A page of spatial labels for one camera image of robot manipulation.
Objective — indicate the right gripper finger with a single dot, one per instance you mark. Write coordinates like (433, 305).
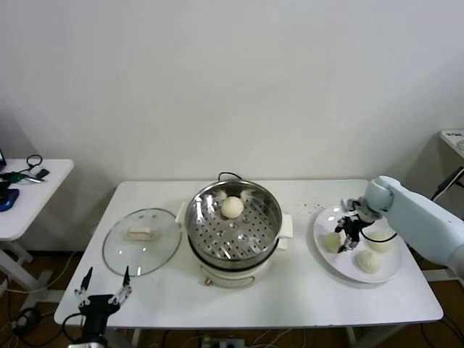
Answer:
(341, 223)
(349, 244)

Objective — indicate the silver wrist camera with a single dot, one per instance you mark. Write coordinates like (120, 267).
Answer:
(351, 203)
(90, 344)

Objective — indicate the small black device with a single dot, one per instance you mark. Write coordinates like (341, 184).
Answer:
(42, 173)

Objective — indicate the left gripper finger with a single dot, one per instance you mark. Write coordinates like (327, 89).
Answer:
(88, 279)
(126, 281)

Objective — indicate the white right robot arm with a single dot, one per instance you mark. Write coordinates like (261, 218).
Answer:
(417, 214)

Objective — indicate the white steamed baozi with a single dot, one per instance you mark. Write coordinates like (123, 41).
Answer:
(331, 243)
(232, 207)
(381, 243)
(369, 261)

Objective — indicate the white round plate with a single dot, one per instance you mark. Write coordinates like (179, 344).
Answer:
(326, 224)

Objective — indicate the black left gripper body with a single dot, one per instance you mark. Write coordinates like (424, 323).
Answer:
(98, 306)

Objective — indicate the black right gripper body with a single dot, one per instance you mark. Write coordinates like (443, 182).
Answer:
(353, 226)

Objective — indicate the white power strip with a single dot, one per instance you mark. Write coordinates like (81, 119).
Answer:
(224, 342)

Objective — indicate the steel perforated steamer basket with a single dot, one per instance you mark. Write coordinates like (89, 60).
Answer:
(261, 214)

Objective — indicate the tall white side table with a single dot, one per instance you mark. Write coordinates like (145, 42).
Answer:
(449, 143)

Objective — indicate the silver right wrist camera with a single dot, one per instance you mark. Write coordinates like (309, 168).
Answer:
(351, 203)

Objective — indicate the white work table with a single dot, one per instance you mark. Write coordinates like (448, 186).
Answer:
(163, 308)

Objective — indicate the blue and black device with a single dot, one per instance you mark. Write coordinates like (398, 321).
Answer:
(11, 201)

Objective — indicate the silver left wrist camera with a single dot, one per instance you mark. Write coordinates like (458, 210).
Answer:
(90, 344)

